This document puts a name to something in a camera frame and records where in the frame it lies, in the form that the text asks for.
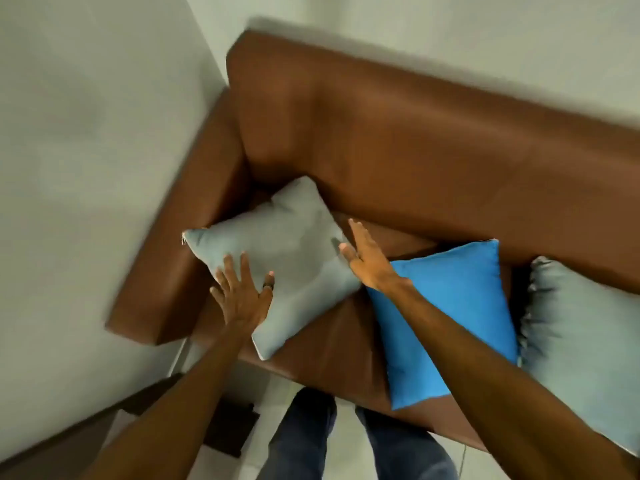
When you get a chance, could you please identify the grey cushion with fringed edge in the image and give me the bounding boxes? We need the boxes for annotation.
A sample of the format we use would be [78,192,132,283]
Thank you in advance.
[518,256,640,458]

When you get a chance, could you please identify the person's right forearm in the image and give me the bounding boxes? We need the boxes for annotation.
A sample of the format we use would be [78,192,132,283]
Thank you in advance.
[387,279,640,480]

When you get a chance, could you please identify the dark floor mat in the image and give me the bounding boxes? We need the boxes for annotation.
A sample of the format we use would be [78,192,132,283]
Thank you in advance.
[124,374,261,459]

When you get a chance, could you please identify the person's blue jeans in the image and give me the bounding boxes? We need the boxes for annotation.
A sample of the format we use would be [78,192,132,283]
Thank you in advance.
[256,387,460,480]

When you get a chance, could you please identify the plain grey cushion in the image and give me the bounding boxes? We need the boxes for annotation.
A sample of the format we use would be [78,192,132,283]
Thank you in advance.
[181,176,362,361]

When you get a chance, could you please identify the person's right hand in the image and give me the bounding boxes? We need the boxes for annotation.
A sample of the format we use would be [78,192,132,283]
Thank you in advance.
[338,219,409,293]

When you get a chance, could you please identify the person's left forearm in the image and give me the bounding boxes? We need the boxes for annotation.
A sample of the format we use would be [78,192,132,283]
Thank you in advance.
[80,321,257,480]

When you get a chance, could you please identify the person's left hand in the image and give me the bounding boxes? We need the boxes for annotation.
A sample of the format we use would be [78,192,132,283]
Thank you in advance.
[209,252,275,329]

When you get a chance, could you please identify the blue cushion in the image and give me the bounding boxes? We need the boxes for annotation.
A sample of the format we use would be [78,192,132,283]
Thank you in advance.
[366,239,519,411]

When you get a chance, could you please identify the brown leather sofa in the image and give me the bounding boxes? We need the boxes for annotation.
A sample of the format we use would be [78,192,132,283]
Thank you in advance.
[105,29,640,453]

